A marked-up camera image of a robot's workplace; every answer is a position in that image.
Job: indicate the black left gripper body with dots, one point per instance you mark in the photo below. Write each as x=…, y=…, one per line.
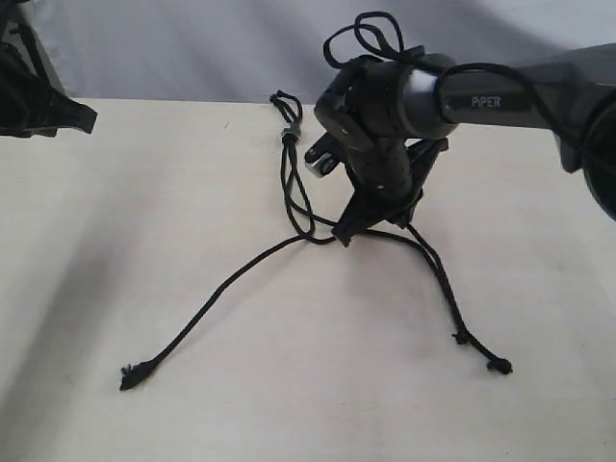
x=31, y=107

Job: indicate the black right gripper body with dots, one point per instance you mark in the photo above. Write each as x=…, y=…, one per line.
x=387, y=182

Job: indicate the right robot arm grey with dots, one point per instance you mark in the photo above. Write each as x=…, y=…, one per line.
x=387, y=120

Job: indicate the clear tape piece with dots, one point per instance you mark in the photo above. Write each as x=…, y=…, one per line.
x=291, y=133

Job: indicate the grey backdrop cloth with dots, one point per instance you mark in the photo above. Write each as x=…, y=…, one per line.
x=241, y=51

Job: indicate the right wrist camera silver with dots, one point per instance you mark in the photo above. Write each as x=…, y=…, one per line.
x=324, y=155

